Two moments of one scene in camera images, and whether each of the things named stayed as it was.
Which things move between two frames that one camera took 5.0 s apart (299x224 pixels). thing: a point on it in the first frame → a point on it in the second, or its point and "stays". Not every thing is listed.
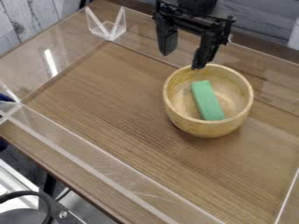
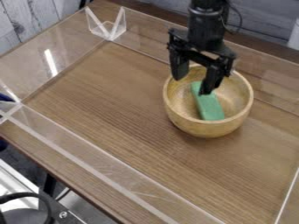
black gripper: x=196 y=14 → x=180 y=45
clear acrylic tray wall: x=106 y=182 stays
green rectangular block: x=208 y=102 stays
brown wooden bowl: x=234 y=89 stays
